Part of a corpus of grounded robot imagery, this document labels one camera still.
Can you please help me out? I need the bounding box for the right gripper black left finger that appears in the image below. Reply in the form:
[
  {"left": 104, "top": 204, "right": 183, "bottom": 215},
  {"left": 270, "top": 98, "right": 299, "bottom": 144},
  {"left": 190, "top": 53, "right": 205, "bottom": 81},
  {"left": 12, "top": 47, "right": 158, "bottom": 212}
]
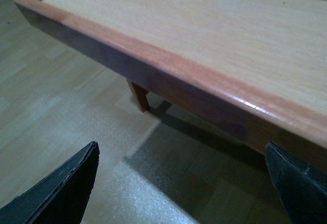
[{"left": 1, "top": 141, "right": 100, "bottom": 223}]

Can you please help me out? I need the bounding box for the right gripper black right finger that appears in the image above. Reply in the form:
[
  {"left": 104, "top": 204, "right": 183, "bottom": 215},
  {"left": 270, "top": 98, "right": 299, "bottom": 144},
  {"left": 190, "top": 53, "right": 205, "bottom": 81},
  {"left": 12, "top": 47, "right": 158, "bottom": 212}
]
[{"left": 265, "top": 142, "right": 326, "bottom": 223}]

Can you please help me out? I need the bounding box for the wooden pull-out keyboard tray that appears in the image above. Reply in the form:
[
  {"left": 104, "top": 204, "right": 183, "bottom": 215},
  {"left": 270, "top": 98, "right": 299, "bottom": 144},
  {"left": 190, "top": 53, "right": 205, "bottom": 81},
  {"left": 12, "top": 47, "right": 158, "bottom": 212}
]
[{"left": 14, "top": 0, "right": 326, "bottom": 171}]

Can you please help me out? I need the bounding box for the wooden desk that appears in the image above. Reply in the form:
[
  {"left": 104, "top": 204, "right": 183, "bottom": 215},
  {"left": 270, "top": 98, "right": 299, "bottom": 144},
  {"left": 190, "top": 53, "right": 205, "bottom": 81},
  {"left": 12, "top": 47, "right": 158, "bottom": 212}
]
[{"left": 126, "top": 79, "right": 149, "bottom": 112}]

